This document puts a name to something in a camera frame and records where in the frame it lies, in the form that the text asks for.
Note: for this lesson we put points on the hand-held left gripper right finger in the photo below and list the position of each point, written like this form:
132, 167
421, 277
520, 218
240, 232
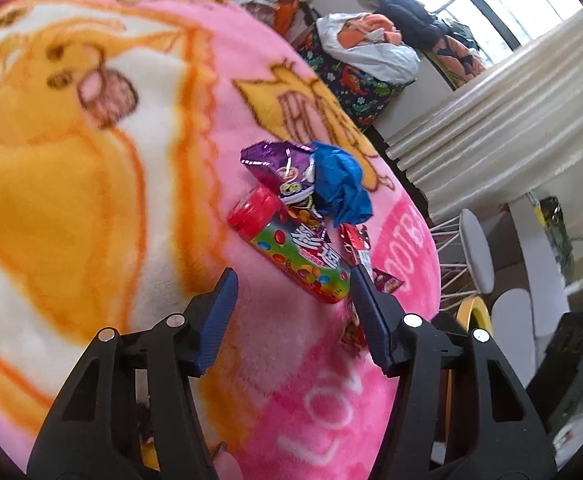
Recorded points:
371, 315

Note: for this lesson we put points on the yellow-rimmed trash bin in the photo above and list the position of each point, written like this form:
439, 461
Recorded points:
476, 307

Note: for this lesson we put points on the small purple wrapper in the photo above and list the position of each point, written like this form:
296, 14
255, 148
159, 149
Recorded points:
386, 282

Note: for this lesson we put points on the white dressing table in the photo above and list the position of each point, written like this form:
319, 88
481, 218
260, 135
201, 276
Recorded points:
531, 240

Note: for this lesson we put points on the small colourful wrapper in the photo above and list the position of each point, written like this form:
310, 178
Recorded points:
351, 335

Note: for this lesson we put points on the blue wrapper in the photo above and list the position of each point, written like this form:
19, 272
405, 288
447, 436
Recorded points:
341, 185

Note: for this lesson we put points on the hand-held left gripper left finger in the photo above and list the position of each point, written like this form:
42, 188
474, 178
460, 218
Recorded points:
216, 320

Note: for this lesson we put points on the candy tube with red cap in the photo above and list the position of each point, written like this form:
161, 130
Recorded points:
291, 255

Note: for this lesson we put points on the white bag of orange clothes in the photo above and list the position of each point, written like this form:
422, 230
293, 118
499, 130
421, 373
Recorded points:
381, 57

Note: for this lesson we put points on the pink cartoon printed blanket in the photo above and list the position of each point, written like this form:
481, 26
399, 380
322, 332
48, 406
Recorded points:
71, 185

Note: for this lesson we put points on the dinosaur print storage bag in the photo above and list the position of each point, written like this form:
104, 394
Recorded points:
351, 87

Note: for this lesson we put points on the wide white curtain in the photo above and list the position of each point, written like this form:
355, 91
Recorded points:
496, 110

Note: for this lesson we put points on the dark handbag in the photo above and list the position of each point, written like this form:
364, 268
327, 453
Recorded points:
556, 230

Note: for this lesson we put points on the windowsill clothes pile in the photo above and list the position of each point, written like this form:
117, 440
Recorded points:
406, 0

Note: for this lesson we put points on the small red wrapper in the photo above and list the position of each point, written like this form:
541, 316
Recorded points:
354, 240

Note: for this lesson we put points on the purple snack wrapper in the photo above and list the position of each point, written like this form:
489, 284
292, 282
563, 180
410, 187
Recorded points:
271, 160

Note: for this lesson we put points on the black framed window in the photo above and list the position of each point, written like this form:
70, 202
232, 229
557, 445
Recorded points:
491, 5

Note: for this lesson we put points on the white chair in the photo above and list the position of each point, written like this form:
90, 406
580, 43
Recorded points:
511, 305

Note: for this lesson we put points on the white round stool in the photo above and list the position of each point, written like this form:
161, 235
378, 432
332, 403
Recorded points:
476, 245

